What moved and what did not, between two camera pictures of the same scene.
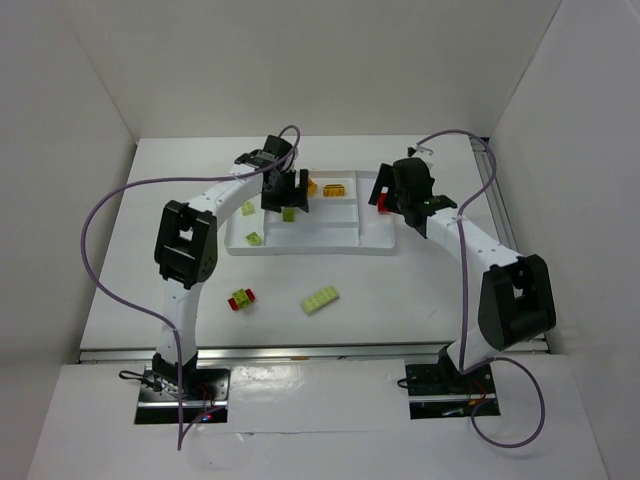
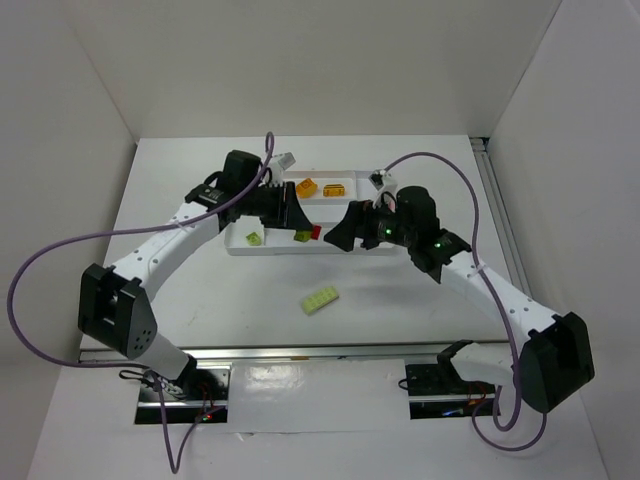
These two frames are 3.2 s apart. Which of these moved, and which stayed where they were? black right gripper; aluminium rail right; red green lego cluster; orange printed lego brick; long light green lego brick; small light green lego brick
Moved: red green lego cluster; black right gripper
Stayed: orange printed lego brick; long light green lego brick; small light green lego brick; aluminium rail right
